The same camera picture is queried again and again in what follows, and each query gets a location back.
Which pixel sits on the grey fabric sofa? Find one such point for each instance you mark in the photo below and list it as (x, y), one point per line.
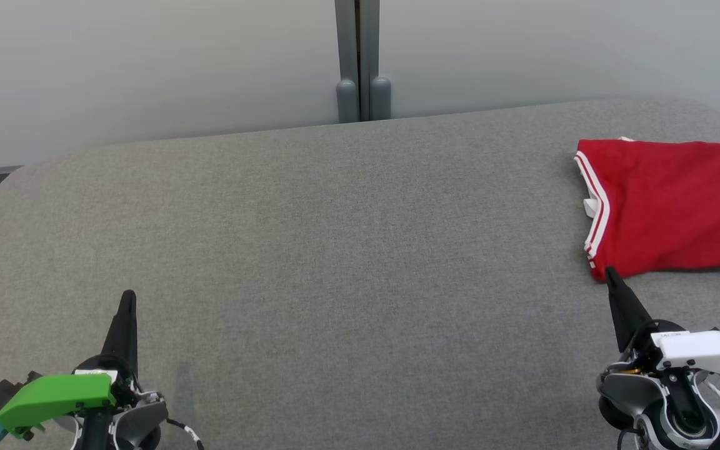
(335, 250)

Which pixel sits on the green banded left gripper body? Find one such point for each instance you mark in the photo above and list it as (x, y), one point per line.
(54, 397)

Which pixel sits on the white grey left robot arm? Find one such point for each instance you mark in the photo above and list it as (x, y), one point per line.
(138, 425)

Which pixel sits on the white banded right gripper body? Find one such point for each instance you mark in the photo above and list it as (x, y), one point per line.
(710, 353)

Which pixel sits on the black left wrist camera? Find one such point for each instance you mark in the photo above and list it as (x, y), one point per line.
(4, 394)

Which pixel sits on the red basketball jersey white trim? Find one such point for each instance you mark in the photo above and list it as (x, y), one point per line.
(679, 206)

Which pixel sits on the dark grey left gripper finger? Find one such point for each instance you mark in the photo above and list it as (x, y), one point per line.
(124, 337)

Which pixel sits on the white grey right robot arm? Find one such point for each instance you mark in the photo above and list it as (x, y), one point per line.
(647, 400)

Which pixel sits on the grey partition post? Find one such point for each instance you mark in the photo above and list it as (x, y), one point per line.
(347, 62)
(377, 62)

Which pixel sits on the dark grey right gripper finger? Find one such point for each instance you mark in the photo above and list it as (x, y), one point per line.
(627, 312)

